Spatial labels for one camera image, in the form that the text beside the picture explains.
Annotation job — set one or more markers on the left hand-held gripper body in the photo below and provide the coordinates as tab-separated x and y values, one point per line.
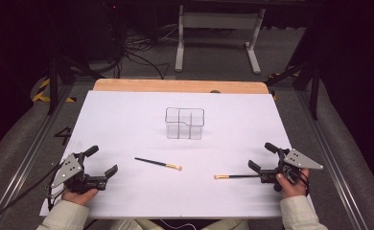
67	168

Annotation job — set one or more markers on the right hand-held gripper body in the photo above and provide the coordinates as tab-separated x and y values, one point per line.
298	159

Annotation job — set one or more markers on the black makeup brush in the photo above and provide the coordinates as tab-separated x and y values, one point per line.
156	163
236	176

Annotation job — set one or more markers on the clear plastic organizer box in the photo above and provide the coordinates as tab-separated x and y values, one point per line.
185	126

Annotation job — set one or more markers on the person's right hand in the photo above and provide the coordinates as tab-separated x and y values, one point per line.
292	190

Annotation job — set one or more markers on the person's left hand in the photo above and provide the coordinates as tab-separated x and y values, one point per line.
79	197

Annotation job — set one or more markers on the black floor tape mark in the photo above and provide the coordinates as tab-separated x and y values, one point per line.
65	134

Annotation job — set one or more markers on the white table mat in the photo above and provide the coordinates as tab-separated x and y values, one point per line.
137	121

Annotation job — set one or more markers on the person's left leg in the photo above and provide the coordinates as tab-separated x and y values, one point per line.
134	225

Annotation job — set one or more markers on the black tripod stand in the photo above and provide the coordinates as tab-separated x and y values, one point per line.
314	92
53	83

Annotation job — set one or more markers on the yellow black hazard tape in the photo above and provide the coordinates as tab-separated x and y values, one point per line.
42	96

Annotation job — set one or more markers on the white metal stand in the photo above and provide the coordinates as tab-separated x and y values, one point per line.
218	20

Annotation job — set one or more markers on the aluminium floor rail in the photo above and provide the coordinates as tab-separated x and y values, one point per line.
332	159
25	166

